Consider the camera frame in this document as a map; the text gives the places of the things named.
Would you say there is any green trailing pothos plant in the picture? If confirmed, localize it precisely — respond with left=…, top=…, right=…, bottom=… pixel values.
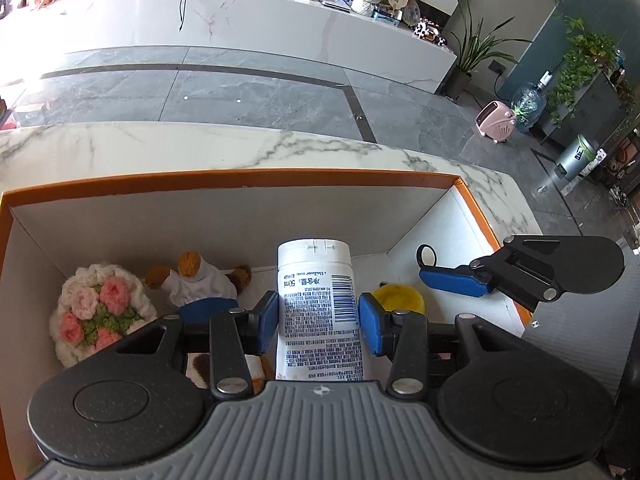
left=547, top=17, right=621, bottom=126

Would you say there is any blue water jug with pump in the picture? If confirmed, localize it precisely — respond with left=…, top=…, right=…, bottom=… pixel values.
left=512, top=70, right=554, bottom=134

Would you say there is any black and white cow figurine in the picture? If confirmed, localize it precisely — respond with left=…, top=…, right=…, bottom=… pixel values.
left=412, top=22, right=446, bottom=46

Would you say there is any yellow round lid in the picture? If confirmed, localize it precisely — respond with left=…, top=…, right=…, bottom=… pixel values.
left=372, top=283, right=426, bottom=314

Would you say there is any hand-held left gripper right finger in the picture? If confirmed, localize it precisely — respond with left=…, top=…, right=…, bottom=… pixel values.
left=357, top=292, right=528, bottom=404

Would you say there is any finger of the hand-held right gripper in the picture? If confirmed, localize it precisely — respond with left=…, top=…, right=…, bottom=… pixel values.
left=418, top=234, right=567, bottom=314

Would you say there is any long-leaf potted plant black pot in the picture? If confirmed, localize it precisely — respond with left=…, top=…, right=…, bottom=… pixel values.
left=442, top=0, right=534, bottom=101

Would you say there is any white printed plastic bottle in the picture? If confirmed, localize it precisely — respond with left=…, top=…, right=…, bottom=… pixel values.
left=274, top=238, right=366, bottom=384

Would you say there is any white crochet bunny with flowers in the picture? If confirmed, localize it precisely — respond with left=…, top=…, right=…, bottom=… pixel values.
left=48, top=262, right=159, bottom=369

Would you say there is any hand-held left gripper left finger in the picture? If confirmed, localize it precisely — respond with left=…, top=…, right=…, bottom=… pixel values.
left=117, top=289, right=280, bottom=402

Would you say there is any dark grey sideboard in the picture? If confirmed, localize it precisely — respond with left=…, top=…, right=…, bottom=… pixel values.
left=542, top=59, right=640, bottom=147

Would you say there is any pink fan heater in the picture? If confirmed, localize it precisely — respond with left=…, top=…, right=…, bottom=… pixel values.
left=474, top=100, right=517, bottom=144

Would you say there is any silver trash can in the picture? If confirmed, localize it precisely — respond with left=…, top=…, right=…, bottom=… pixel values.
left=554, top=133, right=609, bottom=179

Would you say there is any white marble tv cabinet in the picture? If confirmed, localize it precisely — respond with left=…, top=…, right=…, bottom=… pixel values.
left=0, top=0, right=459, bottom=94

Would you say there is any orange cardboard box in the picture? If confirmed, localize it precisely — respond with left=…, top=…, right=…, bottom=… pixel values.
left=0, top=168, right=534, bottom=480

